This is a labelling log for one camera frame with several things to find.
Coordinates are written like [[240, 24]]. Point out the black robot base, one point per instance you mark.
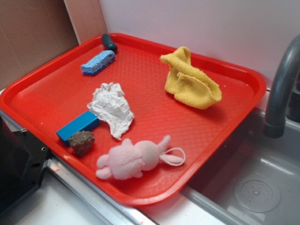
[[22, 163]]

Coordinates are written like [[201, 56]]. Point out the pink plush bunny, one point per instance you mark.
[[130, 160]]

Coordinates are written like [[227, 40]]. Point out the red plastic tray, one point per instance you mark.
[[50, 97]]

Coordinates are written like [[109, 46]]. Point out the crumpled white paper towel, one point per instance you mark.
[[110, 105]]

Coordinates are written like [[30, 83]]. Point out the yellow cloth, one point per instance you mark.
[[189, 85]]

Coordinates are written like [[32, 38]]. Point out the blue rectangular block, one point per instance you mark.
[[85, 122]]

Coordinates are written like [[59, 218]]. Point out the blue sponge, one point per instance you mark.
[[98, 63]]

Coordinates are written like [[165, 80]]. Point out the brown rock piece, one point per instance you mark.
[[81, 142]]

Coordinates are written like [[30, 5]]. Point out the dark green bean toy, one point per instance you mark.
[[108, 43]]

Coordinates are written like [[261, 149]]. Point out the grey plastic sink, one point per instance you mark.
[[249, 180]]

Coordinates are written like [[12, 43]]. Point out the brown cardboard panel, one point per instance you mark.
[[33, 32]]

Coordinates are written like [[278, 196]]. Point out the grey faucet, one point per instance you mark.
[[284, 99]]

